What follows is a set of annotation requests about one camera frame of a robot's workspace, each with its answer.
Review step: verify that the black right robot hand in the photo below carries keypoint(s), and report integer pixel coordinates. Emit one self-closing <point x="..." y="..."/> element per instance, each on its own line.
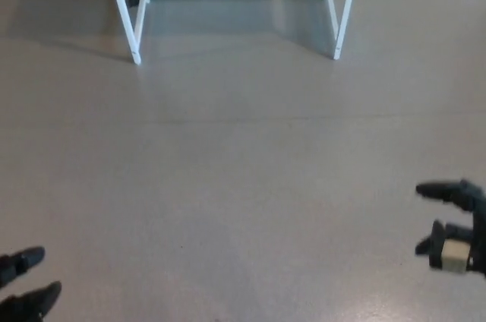
<point x="479" y="215"/>

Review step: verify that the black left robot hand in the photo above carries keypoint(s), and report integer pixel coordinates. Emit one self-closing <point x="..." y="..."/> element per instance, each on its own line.
<point x="23" y="301"/>

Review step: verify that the white desk leg frame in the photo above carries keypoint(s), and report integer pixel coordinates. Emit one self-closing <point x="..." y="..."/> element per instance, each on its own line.
<point x="125" y="14"/>
<point x="343" y="14"/>

